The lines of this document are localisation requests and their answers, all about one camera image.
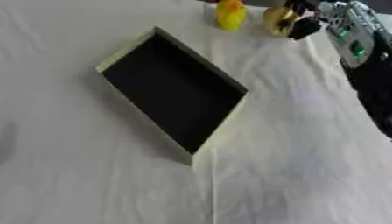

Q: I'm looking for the golden round toy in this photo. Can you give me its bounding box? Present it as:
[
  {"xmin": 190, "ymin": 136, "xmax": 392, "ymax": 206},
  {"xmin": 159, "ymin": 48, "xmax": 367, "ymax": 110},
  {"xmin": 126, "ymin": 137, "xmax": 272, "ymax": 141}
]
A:
[{"xmin": 262, "ymin": 6, "xmax": 298, "ymax": 38}]

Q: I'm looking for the yellow toy duck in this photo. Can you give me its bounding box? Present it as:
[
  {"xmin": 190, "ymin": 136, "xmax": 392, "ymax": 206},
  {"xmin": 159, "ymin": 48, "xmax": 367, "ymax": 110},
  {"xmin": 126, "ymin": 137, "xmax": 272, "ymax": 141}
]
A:
[{"xmin": 214, "ymin": 0, "xmax": 249, "ymax": 32}]

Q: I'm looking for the tan cardboard box black inside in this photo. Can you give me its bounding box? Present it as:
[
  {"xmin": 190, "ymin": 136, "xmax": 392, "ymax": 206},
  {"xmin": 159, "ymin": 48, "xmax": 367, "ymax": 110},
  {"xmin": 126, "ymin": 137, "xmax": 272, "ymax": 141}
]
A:
[{"xmin": 93, "ymin": 25, "xmax": 251, "ymax": 166}]

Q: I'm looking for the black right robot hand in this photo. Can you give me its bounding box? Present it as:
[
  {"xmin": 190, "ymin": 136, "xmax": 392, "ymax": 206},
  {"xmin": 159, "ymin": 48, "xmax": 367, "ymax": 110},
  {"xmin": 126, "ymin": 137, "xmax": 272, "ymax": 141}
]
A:
[{"xmin": 282, "ymin": 0, "xmax": 325, "ymax": 41}]

